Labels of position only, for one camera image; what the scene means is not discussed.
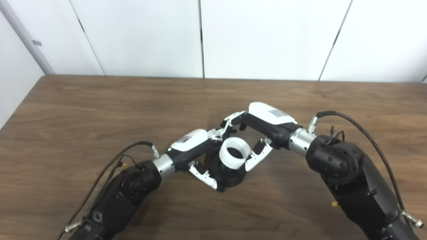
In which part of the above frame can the thin left arm wire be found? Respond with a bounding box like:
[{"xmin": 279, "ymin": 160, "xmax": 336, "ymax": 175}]
[{"xmin": 112, "ymin": 154, "xmax": 138, "ymax": 174}]

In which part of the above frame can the white toothed ring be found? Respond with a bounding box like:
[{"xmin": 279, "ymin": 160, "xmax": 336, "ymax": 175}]
[{"xmin": 219, "ymin": 137, "xmax": 251, "ymax": 170}]

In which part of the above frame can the grey wall post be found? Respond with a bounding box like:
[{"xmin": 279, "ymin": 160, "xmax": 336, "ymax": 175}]
[{"xmin": 0, "ymin": 0, "xmax": 56, "ymax": 75}]

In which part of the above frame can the round black part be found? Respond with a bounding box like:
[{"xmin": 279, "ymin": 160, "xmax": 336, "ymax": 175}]
[{"xmin": 204, "ymin": 147, "xmax": 249, "ymax": 188}]

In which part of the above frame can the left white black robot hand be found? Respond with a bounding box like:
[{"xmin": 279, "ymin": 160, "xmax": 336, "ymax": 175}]
[{"xmin": 168, "ymin": 128, "xmax": 231, "ymax": 193}]

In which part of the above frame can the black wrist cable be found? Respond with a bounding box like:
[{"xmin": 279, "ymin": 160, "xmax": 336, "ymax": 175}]
[
  {"xmin": 308, "ymin": 111, "xmax": 425, "ymax": 229},
  {"xmin": 55, "ymin": 141, "xmax": 160, "ymax": 240}
]

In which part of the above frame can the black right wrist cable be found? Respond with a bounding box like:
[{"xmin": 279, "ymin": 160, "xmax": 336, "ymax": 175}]
[{"xmin": 308, "ymin": 111, "xmax": 425, "ymax": 229}]

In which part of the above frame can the thin arm wire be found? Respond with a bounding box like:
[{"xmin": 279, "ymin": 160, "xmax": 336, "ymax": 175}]
[
  {"xmin": 329, "ymin": 126, "xmax": 346, "ymax": 143},
  {"xmin": 112, "ymin": 154, "xmax": 138, "ymax": 174}
]

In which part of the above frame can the thin right arm wire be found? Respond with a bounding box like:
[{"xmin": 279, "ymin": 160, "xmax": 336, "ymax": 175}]
[{"xmin": 329, "ymin": 126, "xmax": 346, "ymax": 143}]

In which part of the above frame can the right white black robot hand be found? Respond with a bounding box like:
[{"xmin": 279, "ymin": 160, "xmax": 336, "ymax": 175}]
[{"xmin": 220, "ymin": 102, "xmax": 302, "ymax": 172}]

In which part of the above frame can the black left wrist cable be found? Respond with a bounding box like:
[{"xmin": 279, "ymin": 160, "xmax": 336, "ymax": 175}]
[{"xmin": 55, "ymin": 141, "xmax": 160, "ymax": 240}]

